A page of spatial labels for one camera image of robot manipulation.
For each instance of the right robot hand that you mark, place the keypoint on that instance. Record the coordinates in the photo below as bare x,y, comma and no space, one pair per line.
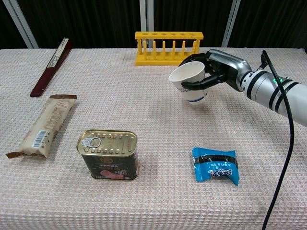
223,69

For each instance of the white paper cup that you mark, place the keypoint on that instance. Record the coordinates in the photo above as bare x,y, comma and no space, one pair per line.
189,76

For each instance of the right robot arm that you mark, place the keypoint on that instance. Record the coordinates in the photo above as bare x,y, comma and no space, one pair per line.
275,93

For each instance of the yellow test tube rack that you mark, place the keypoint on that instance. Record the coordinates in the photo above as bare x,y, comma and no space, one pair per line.
165,48

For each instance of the blue snack packet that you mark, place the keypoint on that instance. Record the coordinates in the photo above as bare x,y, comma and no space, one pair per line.
213,165

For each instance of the luncheon meat tin can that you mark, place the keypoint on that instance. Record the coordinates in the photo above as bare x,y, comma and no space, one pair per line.
110,155

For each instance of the black curtain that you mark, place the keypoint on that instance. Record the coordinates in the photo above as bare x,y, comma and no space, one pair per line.
84,21

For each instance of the woven beige tablecloth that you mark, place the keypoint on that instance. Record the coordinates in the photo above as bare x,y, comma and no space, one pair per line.
144,198

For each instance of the dark red flat box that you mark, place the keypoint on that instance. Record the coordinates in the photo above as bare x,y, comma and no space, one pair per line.
51,67

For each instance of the beige snack bar wrapper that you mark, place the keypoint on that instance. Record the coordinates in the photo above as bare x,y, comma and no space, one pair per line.
48,122

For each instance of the grey metal post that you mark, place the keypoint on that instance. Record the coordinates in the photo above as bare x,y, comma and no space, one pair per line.
230,22
21,24
146,21

